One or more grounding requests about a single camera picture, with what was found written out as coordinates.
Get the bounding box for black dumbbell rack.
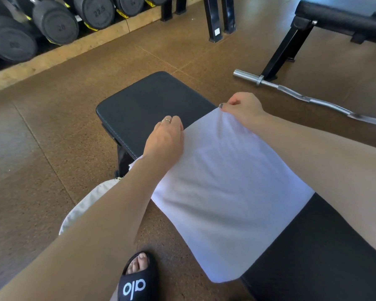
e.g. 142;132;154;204
0;0;188;75

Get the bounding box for black padded workout bench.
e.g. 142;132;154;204
95;71;376;301

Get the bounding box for silver curl barbell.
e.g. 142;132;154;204
233;69;376;129

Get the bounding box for black slide sandal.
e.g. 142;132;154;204
117;251;160;301

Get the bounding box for person's light trousers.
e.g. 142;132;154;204
59;177;122;236

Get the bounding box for row of black dumbbells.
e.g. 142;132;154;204
0;0;171;63

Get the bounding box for black metal frame legs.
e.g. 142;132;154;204
203;0;237;43

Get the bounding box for person's right forearm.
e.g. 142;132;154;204
251;113;376;260

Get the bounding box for person's left foot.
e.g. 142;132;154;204
125;253;150;275

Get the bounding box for black flat bench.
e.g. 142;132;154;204
260;0;376;82

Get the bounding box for white towel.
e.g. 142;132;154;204
128;108;316;284

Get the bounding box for person's right hand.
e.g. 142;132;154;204
220;92;267;129

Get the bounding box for person's left forearm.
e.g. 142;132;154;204
0;153;177;301

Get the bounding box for person's left hand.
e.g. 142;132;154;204
143;115;185;161

